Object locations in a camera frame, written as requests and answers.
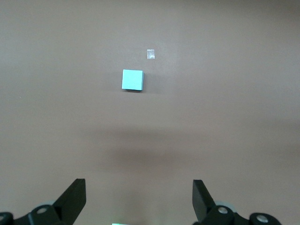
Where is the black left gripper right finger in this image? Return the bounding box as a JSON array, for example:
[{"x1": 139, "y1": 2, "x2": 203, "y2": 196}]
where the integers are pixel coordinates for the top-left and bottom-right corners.
[{"x1": 192, "y1": 179, "x2": 282, "y2": 225}]

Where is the light blue foam block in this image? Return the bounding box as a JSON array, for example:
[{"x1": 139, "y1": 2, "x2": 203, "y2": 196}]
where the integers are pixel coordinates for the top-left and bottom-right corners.
[{"x1": 121, "y1": 69, "x2": 144, "y2": 92}]

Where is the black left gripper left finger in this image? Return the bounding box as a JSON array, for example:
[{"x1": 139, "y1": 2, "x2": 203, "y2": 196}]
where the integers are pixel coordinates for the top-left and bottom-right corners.
[{"x1": 0, "y1": 178, "x2": 86, "y2": 225}]

